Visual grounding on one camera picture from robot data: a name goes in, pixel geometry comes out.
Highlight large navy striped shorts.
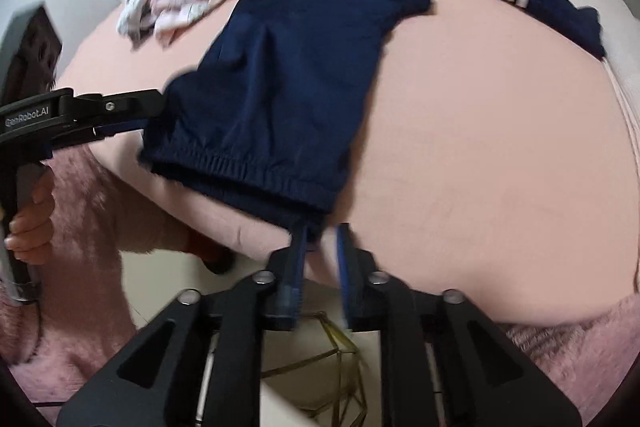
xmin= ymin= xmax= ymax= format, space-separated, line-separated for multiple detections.
xmin=137 ymin=0 xmax=433 ymax=240

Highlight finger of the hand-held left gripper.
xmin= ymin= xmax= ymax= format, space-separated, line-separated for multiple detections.
xmin=72 ymin=88 xmax=167 ymax=124
xmin=50 ymin=118 xmax=152 ymax=154

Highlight white printed garment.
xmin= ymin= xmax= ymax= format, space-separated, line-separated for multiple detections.
xmin=116 ymin=0 xmax=163 ymax=48

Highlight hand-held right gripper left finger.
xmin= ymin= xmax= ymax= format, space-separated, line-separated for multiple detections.
xmin=57 ymin=223 xmax=308 ymax=427

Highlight cream rug with gold lines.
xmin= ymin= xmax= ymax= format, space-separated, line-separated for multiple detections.
xmin=120 ymin=252 xmax=386 ymax=427

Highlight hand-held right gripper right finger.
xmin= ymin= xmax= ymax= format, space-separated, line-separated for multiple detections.
xmin=337 ymin=223 xmax=581 ymax=427

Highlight pink fuzzy bed cover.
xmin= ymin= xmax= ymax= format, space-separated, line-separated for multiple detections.
xmin=50 ymin=147 xmax=640 ymax=427

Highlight small navy striped garment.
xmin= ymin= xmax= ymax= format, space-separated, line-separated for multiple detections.
xmin=476 ymin=0 xmax=607 ymax=60

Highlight person's left hand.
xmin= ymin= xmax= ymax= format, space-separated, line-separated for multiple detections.
xmin=4 ymin=172 xmax=57 ymax=266

